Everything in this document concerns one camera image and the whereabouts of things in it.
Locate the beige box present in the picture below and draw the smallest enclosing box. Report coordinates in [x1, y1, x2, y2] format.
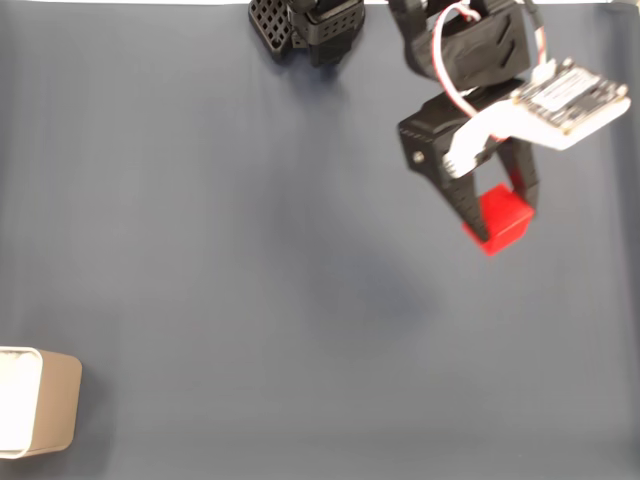
[0, 345, 84, 459]

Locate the red cube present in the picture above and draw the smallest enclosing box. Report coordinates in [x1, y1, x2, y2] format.
[462, 183, 535, 257]

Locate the white paper liner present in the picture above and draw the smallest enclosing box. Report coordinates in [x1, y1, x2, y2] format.
[0, 350, 40, 450]

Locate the white red wire cable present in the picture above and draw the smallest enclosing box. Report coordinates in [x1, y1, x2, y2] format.
[431, 1, 482, 119]
[528, 24, 552, 70]

